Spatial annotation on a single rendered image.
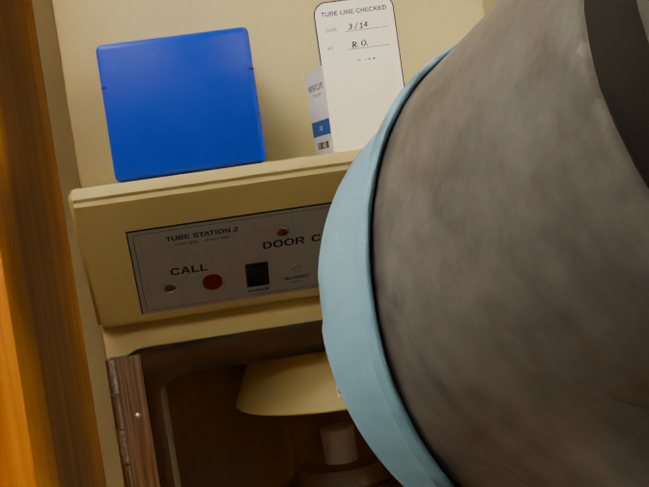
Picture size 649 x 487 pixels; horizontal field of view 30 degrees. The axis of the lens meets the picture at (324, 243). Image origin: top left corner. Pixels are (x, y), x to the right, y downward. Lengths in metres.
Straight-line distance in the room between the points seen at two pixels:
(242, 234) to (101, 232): 0.09
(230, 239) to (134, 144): 0.09
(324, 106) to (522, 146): 0.62
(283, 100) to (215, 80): 0.12
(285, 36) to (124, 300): 0.23
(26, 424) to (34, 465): 0.03
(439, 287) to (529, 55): 0.05
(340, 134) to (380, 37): 0.12
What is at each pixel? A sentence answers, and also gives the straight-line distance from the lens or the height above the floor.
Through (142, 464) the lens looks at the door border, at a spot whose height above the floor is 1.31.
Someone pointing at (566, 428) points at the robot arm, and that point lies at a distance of 0.25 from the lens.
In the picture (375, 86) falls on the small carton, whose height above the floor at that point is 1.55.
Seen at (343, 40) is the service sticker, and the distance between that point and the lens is 0.92.
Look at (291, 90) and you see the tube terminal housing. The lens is 0.91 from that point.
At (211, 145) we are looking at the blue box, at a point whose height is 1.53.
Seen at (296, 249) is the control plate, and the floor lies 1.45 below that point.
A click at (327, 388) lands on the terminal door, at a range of 0.91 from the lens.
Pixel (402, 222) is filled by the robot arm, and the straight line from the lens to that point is 0.26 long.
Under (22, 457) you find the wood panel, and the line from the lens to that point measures 0.84.
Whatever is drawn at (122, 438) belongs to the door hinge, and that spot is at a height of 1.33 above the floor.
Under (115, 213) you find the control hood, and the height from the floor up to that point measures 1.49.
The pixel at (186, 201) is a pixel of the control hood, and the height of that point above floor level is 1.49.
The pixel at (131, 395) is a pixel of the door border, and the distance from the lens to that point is 0.91.
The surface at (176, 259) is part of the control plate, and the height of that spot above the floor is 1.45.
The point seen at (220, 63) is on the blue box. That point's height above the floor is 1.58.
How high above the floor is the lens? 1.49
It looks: 3 degrees down
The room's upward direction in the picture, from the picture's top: 8 degrees counter-clockwise
